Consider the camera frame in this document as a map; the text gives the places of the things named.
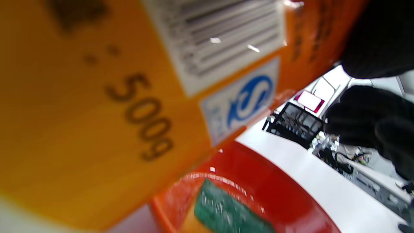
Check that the green yellow sponge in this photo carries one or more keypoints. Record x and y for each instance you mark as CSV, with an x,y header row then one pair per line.
x,y
226,213

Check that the black office chair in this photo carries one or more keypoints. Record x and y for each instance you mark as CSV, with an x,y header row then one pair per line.
x,y
294,124

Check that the yellow orange dish soap bottle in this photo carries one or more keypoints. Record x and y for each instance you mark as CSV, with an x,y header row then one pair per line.
x,y
81,129

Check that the cluttered grey workbench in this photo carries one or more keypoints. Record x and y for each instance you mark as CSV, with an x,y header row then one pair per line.
x,y
372,184

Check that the person's left hand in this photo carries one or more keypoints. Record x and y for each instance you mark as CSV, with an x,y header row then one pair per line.
x,y
378,38

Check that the orange plastic bowl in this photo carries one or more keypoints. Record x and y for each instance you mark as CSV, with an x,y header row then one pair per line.
x,y
275,181

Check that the purple screen monitor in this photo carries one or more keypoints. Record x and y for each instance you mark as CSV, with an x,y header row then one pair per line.
x,y
310,101

